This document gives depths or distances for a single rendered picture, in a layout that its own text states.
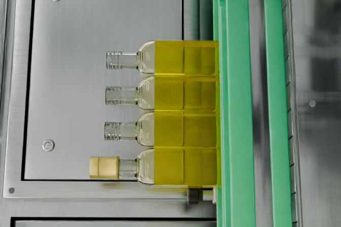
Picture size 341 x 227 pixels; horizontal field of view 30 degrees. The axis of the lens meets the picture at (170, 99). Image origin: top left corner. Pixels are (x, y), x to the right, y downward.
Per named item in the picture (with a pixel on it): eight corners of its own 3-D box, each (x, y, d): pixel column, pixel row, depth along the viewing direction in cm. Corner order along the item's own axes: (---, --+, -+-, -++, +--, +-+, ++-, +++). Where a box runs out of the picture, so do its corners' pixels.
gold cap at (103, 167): (118, 184, 98) (90, 183, 97) (120, 165, 100) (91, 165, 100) (118, 169, 95) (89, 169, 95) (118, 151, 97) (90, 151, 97)
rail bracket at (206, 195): (263, 187, 109) (184, 187, 108) (271, 182, 102) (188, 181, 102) (264, 211, 108) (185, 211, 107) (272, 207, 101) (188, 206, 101)
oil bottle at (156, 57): (265, 51, 106) (136, 49, 106) (271, 39, 101) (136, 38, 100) (266, 83, 105) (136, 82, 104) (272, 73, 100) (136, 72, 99)
